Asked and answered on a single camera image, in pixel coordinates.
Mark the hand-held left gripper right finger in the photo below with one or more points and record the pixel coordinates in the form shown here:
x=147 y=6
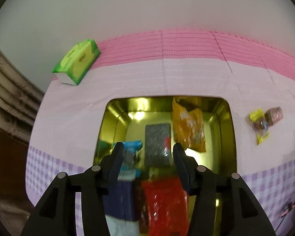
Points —
x=180 y=159

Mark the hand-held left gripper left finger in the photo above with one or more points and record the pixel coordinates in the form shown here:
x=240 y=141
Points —
x=118 y=157

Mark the cyan snack packet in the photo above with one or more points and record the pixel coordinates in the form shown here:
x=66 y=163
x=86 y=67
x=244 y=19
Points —
x=132 y=146

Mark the grey snack packet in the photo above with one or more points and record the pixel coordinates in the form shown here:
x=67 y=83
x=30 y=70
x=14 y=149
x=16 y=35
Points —
x=157 y=140

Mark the orange snack packet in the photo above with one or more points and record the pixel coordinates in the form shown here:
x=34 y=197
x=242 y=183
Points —
x=189 y=127

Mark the navy blue snack packet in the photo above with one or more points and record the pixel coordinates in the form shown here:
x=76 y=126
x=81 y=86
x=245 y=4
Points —
x=123 y=201

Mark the gold metal tin box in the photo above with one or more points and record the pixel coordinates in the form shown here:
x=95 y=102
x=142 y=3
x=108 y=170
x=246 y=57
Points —
x=218 y=132

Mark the red snack packet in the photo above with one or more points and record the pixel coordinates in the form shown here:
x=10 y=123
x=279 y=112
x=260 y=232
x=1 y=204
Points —
x=162 y=206

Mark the pink round snack packet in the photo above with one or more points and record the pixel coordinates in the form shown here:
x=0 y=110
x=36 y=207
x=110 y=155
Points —
x=274 y=115

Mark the clear packet with yellow ends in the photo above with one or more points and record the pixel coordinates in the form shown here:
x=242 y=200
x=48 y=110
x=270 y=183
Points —
x=259 y=125

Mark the green tissue pack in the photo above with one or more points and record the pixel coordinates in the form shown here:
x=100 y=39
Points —
x=78 y=59

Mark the wooden furniture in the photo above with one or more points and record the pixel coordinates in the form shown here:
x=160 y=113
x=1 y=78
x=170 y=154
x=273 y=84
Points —
x=9 y=91

